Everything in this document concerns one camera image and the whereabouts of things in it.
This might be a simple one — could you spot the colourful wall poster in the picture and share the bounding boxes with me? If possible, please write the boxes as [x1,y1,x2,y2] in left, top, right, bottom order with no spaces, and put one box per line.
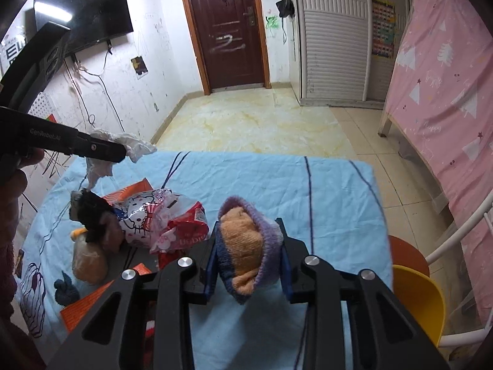
[372,0,396,59]

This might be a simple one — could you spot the black and white sock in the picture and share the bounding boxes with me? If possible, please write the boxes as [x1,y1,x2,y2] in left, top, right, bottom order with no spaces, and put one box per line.
[69,189,125,253]

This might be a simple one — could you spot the wall mounted black television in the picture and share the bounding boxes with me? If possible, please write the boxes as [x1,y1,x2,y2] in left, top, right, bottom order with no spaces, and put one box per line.
[33,0,134,55]

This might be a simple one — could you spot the light blue bed sheet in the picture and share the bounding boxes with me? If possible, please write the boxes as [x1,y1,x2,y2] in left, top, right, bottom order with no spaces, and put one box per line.
[16,151,392,369]

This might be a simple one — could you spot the pink bed curtain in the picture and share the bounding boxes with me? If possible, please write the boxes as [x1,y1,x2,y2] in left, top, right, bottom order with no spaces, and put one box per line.
[383,0,493,324]

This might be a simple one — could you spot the orange round stool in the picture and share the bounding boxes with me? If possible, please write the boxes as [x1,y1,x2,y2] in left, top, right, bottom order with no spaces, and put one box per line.
[389,236,430,277]

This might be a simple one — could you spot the blue crumpled cloth ball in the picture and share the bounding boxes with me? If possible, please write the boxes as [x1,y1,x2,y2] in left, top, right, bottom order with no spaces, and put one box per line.
[54,271,80,307]

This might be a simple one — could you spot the black wall cable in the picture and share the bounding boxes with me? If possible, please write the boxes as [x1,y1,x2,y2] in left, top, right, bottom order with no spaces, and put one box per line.
[63,40,126,134]

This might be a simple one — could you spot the orange cardboard box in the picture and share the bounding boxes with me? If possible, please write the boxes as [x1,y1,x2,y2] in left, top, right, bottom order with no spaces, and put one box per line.
[60,178,151,332]

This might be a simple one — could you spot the left hand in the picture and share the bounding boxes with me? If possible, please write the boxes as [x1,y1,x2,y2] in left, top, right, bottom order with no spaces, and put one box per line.
[1,149,44,261]

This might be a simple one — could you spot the white tissue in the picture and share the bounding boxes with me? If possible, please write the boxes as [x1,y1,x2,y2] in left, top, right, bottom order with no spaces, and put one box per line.
[85,129,157,190]

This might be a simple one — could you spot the dark brown door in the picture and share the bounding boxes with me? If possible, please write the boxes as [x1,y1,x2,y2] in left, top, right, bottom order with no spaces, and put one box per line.
[182,0,271,95]

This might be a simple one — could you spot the white louvered wardrobe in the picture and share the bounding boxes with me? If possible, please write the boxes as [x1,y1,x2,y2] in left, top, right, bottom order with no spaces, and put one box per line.
[290,0,411,109]

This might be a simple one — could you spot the purple orange sock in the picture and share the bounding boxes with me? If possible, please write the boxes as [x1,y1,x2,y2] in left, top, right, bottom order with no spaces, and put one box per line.
[216,196,284,304]

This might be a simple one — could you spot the Hello Kitty snack wrapper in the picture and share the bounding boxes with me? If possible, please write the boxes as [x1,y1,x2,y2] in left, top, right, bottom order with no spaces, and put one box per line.
[113,189,209,254]

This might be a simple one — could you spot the yellow round stool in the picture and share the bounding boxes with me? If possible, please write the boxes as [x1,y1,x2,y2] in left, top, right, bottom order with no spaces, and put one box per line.
[393,265,446,346]

